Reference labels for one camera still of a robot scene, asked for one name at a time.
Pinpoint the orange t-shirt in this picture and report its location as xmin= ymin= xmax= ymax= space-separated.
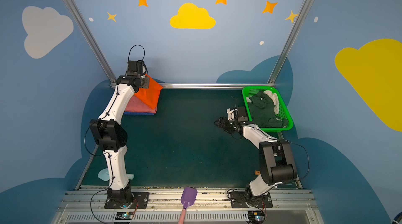
xmin=135 ymin=74 xmax=163 ymax=109

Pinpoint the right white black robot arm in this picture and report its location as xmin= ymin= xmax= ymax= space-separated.
xmin=214 ymin=117 xmax=298 ymax=202

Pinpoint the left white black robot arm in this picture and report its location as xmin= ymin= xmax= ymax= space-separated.
xmin=89 ymin=75 xmax=150 ymax=208

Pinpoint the folded pink t-shirt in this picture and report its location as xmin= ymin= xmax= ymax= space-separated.
xmin=125 ymin=96 xmax=158 ymax=114

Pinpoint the dark green t-shirt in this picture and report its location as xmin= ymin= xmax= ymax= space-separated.
xmin=246 ymin=91 xmax=289 ymax=128

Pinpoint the folded blue t-shirt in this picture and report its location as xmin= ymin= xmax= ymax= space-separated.
xmin=123 ymin=111 xmax=155 ymax=116

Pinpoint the white t-shirt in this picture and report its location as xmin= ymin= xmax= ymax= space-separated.
xmin=263 ymin=90 xmax=279 ymax=115

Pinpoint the purple toy shovel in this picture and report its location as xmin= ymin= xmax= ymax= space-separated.
xmin=178 ymin=187 xmax=198 ymax=224

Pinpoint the right circuit board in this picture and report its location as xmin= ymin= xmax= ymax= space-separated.
xmin=247 ymin=211 xmax=265 ymax=224

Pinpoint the circuit board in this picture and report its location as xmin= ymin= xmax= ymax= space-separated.
xmin=115 ymin=212 xmax=135 ymax=221
xmin=247 ymin=211 xmax=265 ymax=224

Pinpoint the light teal toy trowel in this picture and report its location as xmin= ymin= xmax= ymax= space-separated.
xmin=97 ymin=168 xmax=135 ymax=182

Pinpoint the left circuit board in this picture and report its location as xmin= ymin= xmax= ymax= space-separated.
xmin=115 ymin=212 xmax=135 ymax=221

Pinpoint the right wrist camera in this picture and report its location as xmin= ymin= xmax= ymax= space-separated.
xmin=227 ymin=107 xmax=249 ymax=122

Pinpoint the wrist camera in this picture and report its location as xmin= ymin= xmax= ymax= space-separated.
xmin=126 ymin=60 xmax=147 ymax=76
xmin=227 ymin=107 xmax=249 ymax=122

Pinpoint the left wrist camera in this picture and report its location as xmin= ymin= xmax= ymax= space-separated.
xmin=126 ymin=60 xmax=147 ymax=76

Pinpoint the back aluminium frame rail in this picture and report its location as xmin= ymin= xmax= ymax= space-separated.
xmin=159 ymin=83 xmax=275 ymax=90

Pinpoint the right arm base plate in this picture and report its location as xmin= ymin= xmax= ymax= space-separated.
xmin=226 ymin=189 xmax=273 ymax=209

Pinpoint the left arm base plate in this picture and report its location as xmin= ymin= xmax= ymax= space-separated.
xmin=104 ymin=192 xmax=150 ymax=209

